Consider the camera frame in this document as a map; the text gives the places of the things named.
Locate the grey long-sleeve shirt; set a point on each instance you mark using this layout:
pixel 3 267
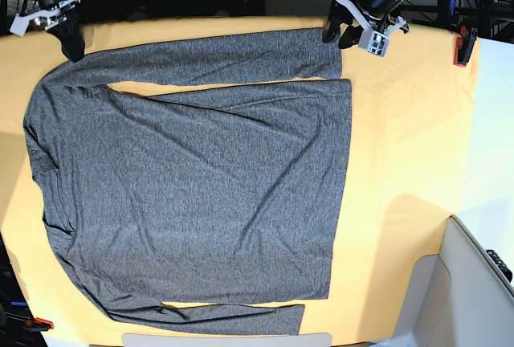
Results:
pixel 196 185

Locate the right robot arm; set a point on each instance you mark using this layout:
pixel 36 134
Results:
pixel 59 18

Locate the red black clamp right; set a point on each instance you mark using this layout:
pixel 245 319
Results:
pixel 464 45

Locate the red black clamp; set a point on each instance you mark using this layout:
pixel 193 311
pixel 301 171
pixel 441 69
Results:
pixel 464 45
pixel 37 325

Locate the yellow table cloth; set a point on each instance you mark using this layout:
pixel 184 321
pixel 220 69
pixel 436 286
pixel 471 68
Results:
pixel 411 129

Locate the black remote on bin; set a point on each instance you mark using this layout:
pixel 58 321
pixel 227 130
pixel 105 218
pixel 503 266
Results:
pixel 501 265

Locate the white storage bin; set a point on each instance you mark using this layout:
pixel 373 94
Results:
pixel 458 297

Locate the red black clamp left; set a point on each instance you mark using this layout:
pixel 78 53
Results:
pixel 37 325

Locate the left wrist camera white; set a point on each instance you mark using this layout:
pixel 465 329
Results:
pixel 374 42

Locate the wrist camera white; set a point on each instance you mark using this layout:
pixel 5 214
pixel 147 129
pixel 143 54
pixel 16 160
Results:
pixel 20 24
pixel 374 42

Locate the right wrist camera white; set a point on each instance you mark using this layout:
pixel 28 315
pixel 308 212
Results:
pixel 20 24

